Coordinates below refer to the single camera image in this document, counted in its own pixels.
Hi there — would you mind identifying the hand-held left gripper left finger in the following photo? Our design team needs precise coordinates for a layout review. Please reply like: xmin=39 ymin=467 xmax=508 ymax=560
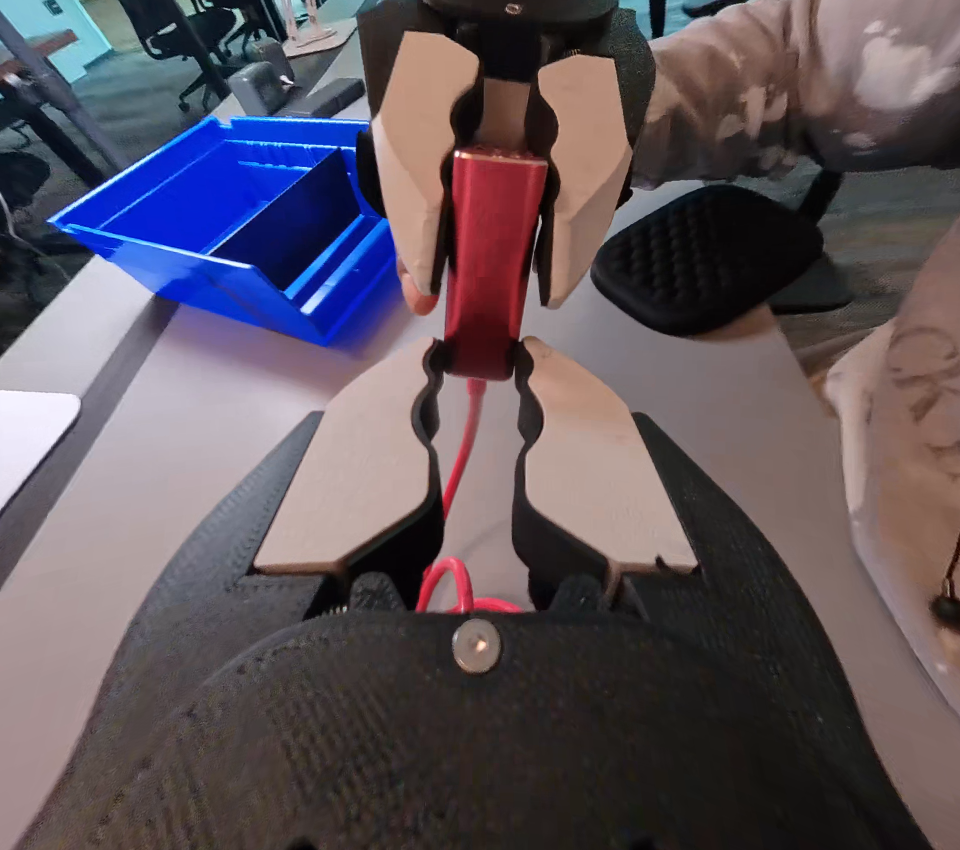
xmin=253 ymin=337 xmax=445 ymax=575

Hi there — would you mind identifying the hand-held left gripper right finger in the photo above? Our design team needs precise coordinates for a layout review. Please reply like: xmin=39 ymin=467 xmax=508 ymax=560
xmin=512 ymin=336 xmax=700 ymax=581

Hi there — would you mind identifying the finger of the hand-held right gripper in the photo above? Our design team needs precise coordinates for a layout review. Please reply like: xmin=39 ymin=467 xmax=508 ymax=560
xmin=372 ymin=31 xmax=483 ymax=298
xmin=525 ymin=53 xmax=636 ymax=311

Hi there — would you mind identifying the red ethernet splitter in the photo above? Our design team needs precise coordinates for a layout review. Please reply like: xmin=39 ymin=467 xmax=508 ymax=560
xmin=442 ymin=145 xmax=549 ymax=382

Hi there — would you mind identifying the red ethernet cable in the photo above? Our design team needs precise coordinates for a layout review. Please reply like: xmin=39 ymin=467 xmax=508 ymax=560
xmin=416 ymin=377 xmax=526 ymax=615

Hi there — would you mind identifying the blue plastic bin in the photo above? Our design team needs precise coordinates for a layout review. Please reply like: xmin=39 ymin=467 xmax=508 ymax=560
xmin=46 ymin=115 xmax=399 ymax=349

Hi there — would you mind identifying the person's right hand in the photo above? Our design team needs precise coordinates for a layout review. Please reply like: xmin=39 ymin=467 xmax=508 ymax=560
xmin=396 ymin=257 xmax=445 ymax=317

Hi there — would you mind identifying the flat black device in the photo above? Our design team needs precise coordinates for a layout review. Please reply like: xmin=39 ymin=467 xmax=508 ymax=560
xmin=285 ymin=77 xmax=366 ymax=118

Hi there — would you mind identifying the black bin divider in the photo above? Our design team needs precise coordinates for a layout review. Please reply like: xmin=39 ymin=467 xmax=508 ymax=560
xmin=212 ymin=148 xmax=365 ymax=290

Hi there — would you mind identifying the black wrist rest pad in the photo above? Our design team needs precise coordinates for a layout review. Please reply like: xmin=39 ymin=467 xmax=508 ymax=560
xmin=591 ymin=184 xmax=826 ymax=337

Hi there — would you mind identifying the small grey device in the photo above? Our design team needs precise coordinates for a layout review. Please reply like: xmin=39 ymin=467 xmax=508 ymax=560
xmin=227 ymin=61 xmax=295 ymax=116

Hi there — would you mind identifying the person's patterned sweatshirt torso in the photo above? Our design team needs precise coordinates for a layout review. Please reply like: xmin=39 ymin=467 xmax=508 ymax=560
xmin=825 ymin=242 xmax=960 ymax=716

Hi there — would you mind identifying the white board stand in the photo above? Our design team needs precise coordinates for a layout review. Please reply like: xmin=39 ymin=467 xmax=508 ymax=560
xmin=0 ymin=391 xmax=82 ymax=514

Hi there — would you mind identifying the thin black cord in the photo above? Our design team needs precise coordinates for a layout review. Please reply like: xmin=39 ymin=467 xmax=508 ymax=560
xmin=928 ymin=535 xmax=960 ymax=625

